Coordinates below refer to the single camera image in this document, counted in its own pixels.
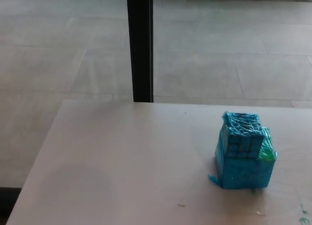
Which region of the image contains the small blue cube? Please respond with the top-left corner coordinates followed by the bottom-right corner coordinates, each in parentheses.
top-left (221, 111), bottom-right (265, 160)

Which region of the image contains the big blue-green wrapped cube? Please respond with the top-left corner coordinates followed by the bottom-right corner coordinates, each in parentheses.
top-left (207, 125), bottom-right (279, 189)

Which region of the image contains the black window frame post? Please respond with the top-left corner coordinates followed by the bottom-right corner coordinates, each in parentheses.
top-left (126, 0), bottom-right (155, 103)

